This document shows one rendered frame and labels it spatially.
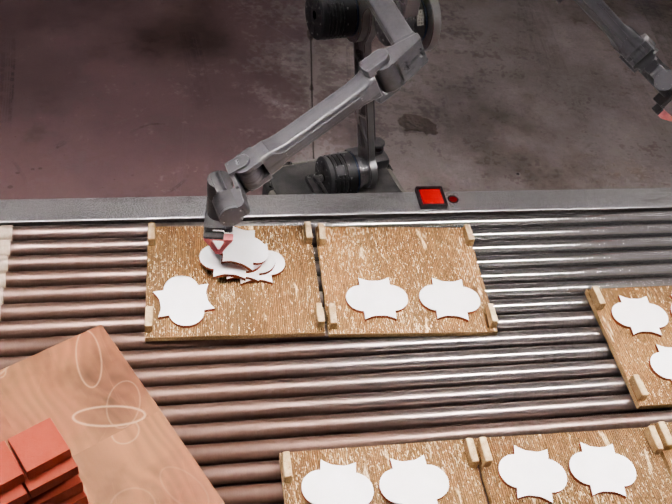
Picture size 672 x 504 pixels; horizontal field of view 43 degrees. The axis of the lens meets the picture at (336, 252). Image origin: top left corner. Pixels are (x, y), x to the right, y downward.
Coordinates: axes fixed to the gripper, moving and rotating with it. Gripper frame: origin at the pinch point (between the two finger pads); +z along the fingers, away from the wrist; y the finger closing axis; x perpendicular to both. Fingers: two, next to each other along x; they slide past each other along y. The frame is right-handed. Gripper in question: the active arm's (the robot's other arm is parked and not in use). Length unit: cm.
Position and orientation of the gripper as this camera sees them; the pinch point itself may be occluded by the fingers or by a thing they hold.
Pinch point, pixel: (219, 239)
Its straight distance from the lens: 203.3
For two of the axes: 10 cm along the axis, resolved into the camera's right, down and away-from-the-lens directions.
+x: -9.9, -0.5, -1.0
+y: -0.3, -7.4, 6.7
